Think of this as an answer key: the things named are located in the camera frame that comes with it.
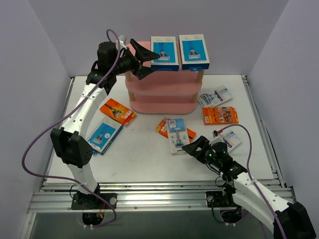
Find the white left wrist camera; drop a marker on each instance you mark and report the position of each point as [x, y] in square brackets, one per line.
[122, 41]

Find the orange razor cartridge box right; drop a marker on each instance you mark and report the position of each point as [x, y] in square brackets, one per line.
[219, 115]

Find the aluminium front rail frame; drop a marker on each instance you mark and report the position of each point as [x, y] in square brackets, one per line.
[140, 169]

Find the pink three-tier shelf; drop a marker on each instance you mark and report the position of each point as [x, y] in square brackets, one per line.
[165, 92]

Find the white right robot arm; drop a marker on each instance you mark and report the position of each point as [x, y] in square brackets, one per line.
[284, 219]

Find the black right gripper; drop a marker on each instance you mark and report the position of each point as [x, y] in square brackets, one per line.
[201, 152]

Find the clear blister razor pack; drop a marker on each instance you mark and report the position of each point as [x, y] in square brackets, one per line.
[177, 135]

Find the white gillette pack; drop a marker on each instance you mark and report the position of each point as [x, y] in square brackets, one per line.
[231, 140]
[215, 97]

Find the orange Gillette box centre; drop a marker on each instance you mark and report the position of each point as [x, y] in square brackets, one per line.
[161, 129]

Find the white Gillette pack upper right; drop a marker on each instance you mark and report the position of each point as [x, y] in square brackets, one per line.
[215, 97]

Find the white Gillette pack lower right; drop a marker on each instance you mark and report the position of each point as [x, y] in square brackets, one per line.
[231, 140]

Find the blue Harry's razor box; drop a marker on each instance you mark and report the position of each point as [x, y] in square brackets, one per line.
[193, 52]

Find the orange Gillette Fusion box left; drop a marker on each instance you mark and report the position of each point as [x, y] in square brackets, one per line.
[117, 112]

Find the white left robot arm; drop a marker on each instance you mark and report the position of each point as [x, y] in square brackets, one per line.
[69, 140]

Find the blue Harry's box front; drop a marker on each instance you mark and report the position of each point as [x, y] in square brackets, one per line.
[166, 48]

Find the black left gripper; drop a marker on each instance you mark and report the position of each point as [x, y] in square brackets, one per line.
[136, 61]

